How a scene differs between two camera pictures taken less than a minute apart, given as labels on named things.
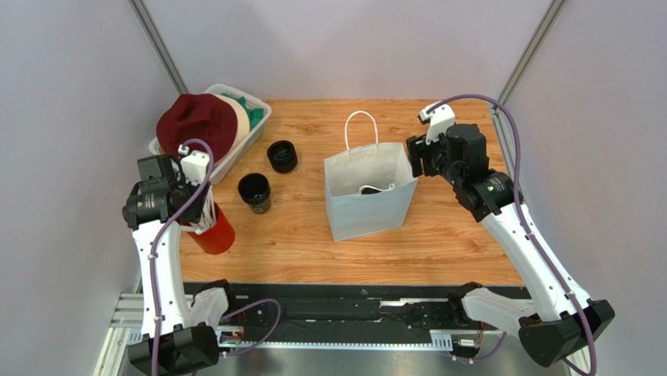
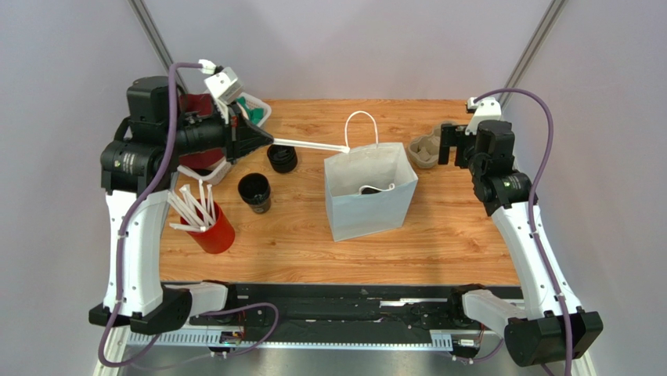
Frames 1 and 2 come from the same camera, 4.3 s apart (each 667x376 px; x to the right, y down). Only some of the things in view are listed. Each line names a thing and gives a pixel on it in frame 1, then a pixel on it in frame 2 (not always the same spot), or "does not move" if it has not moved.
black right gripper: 416,156 to 457,144
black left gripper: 194,213 to 242,136
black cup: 254,190 does not move
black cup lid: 367,190 does not move
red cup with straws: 213,234 does not move
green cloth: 254,114 does not move
